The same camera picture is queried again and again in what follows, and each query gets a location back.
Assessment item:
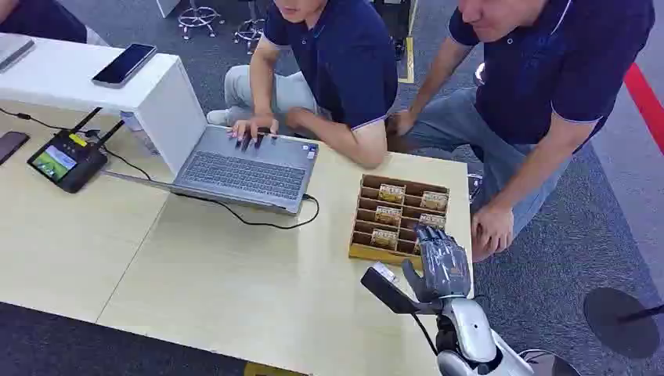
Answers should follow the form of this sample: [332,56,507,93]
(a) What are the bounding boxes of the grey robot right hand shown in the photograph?
[402,225,472,306]

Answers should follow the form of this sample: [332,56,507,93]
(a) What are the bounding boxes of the printed card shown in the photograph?
[370,228,399,251]
[417,212,448,231]
[373,205,403,227]
[377,183,407,205]
[419,190,450,213]

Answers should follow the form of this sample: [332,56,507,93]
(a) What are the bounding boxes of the wooden card box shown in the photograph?
[348,174,451,271]

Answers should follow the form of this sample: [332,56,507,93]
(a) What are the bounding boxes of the black round stand base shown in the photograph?
[583,287,664,360]

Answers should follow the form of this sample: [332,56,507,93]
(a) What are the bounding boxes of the crouching person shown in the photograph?
[385,0,657,264]

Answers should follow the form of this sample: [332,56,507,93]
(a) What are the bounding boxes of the seated person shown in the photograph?
[206,0,399,170]

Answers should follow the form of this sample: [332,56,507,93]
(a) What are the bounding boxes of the chrome stool base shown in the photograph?
[233,17,267,56]
[177,0,226,41]

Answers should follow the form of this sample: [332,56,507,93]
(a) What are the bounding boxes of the black smartphone with pale case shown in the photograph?
[91,42,159,90]

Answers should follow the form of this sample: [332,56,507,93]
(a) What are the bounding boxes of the black remote controller with screen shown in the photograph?
[27,107,126,195]

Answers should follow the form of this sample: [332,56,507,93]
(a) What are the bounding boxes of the white raised desk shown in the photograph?
[0,33,209,176]

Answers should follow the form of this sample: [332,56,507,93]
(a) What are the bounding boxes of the dark smartphone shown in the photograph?
[0,130,31,168]

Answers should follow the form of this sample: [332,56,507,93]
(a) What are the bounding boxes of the person at raised desk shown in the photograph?
[0,0,110,48]

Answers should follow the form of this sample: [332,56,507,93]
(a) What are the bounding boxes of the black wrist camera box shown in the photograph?
[360,261,443,316]

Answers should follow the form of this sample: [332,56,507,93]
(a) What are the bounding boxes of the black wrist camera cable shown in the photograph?
[411,313,440,358]

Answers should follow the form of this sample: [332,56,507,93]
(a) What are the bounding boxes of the black laptop cable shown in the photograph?
[174,192,321,231]

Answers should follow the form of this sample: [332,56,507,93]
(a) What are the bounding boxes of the thin black cable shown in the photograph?
[0,107,153,182]

